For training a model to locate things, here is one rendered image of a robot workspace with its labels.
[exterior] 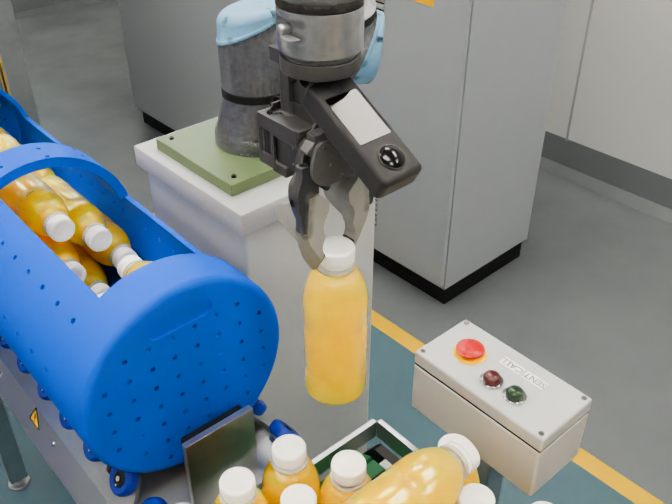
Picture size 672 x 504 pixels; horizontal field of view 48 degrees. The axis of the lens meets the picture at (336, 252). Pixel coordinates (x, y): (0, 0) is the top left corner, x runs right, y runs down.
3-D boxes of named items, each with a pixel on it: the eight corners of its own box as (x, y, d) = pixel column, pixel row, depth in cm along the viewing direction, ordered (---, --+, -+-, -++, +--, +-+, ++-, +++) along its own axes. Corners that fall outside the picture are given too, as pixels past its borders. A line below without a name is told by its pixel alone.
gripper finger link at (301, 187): (318, 222, 74) (330, 138, 70) (330, 229, 73) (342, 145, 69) (281, 232, 71) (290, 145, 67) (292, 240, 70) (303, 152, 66)
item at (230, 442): (248, 462, 105) (242, 397, 98) (259, 473, 103) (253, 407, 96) (186, 502, 99) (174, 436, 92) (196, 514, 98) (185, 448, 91)
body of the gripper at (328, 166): (317, 144, 78) (316, 28, 71) (376, 175, 73) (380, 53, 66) (257, 168, 74) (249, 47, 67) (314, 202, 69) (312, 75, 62)
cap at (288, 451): (312, 460, 86) (312, 450, 85) (280, 474, 84) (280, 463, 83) (297, 437, 89) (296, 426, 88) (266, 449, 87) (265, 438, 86)
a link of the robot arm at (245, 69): (225, 69, 132) (218, -10, 125) (302, 70, 132) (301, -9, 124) (214, 97, 123) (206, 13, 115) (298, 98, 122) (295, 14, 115)
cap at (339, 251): (357, 248, 78) (357, 233, 77) (351, 270, 75) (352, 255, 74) (320, 244, 79) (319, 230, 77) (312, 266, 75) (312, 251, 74)
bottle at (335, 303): (369, 370, 90) (374, 239, 79) (361, 414, 84) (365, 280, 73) (310, 363, 91) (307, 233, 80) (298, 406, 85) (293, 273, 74)
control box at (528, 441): (459, 372, 109) (466, 316, 103) (578, 455, 97) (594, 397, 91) (410, 406, 104) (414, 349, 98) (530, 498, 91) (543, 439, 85)
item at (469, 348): (468, 340, 100) (469, 333, 99) (489, 354, 97) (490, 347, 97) (449, 352, 98) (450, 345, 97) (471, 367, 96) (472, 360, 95)
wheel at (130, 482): (128, 453, 100) (116, 453, 99) (146, 474, 97) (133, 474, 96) (114, 482, 101) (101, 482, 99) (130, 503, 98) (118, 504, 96)
